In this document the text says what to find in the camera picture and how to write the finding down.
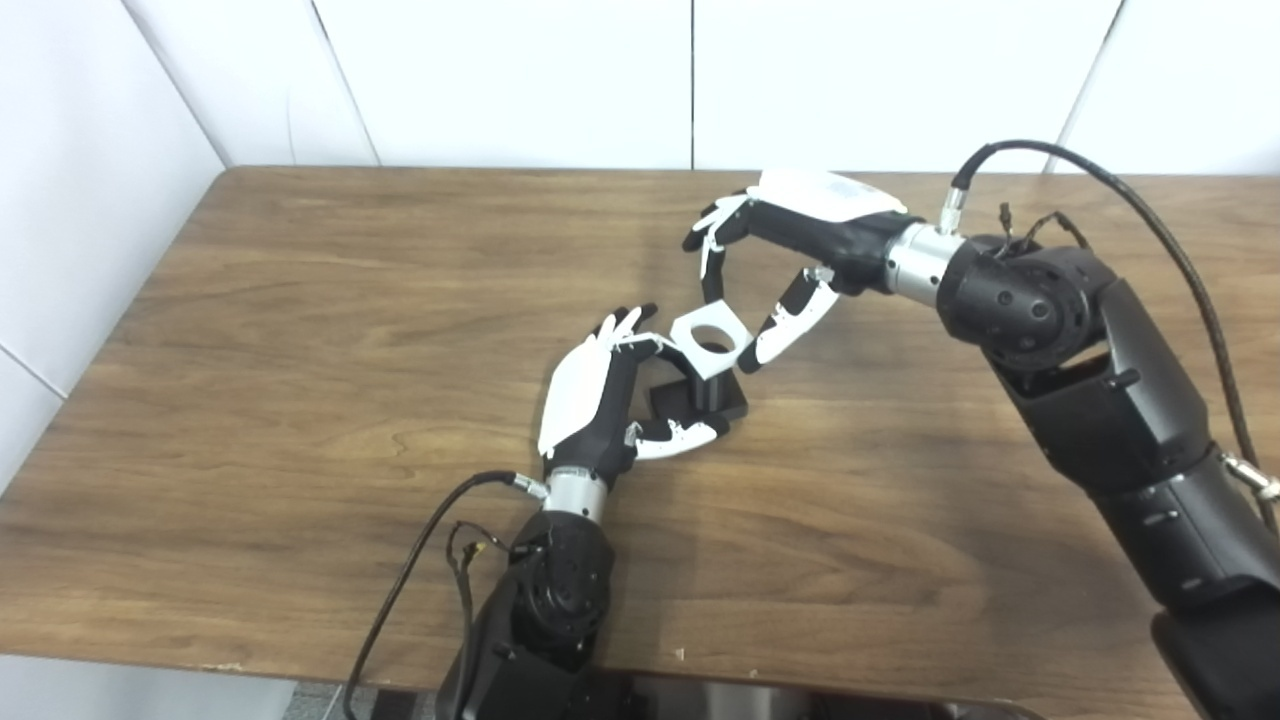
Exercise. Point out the white square piece with hole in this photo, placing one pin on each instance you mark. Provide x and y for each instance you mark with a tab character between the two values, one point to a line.
690	335

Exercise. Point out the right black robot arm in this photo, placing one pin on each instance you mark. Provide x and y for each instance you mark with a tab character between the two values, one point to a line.
1100	400

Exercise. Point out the black robot torso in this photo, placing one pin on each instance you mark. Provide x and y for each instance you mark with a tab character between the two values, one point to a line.
780	700

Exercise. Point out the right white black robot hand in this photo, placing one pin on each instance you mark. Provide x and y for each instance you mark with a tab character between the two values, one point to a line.
830	225

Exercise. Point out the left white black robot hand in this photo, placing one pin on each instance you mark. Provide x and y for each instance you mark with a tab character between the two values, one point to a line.
585	400

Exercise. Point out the black peg with square base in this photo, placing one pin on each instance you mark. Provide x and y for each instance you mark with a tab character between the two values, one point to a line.
705	398

